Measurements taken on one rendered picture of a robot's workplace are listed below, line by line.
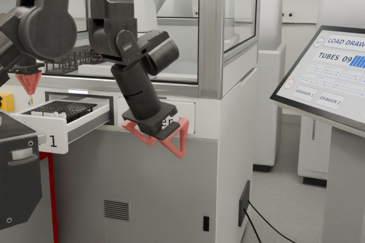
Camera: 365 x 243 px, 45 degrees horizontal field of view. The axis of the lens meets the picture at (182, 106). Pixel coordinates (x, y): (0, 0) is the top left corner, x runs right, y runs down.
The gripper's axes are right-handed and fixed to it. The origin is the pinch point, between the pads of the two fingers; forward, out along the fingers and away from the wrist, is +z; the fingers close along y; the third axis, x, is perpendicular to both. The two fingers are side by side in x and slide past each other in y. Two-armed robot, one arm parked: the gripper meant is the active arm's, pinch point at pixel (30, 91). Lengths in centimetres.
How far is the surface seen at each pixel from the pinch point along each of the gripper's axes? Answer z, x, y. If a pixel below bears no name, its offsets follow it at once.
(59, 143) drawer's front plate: 12.8, -16.9, -11.3
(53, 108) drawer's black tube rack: 8.0, -1.2, 9.8
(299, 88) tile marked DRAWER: 0, -85, 19
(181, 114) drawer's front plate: 11, -45, 21
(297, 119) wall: 102, -66, 339
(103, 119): 13.2, -16.7, 17.4
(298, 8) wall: -11, -63, 339
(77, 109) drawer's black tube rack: 8.5, -10.3, 11.2
